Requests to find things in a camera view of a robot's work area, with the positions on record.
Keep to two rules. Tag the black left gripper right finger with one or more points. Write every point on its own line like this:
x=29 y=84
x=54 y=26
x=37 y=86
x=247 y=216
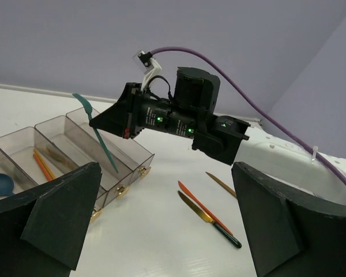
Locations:
x=290 y=232

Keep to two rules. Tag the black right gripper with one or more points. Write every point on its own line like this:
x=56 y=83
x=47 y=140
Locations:
x=135 y=111

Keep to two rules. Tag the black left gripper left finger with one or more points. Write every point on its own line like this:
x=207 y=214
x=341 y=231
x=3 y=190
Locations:
x=42 y=230

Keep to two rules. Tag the teal spatula fork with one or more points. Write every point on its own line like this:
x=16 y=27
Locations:
x=88 y=110

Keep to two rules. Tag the dark blue plastic spoon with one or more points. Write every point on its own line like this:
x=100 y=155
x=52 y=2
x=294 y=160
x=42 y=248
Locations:
x=6 y=185

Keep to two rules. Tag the teal plastic fork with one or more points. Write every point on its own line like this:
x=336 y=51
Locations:
x=64 y=161

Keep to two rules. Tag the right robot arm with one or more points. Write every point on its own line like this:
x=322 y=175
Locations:
x=228 y=140

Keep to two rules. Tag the clear tray far end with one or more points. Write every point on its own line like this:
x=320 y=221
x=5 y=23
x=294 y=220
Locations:
x=132 y=160

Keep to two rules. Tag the clear tray end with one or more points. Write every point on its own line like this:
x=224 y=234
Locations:
x=21 y=181
x=132 y=160

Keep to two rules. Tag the clear tray near end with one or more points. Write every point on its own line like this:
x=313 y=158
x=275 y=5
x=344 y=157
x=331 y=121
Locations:
x=21 y=181

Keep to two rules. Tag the orange plastic knife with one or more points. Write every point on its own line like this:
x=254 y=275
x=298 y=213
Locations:
x=204 y=208

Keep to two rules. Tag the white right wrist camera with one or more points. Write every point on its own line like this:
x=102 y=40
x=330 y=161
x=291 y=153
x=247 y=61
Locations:
x=148 y=65

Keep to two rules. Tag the gold knife dark handle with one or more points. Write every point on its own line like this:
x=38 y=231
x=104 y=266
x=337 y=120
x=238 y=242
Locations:
x=206 y=218

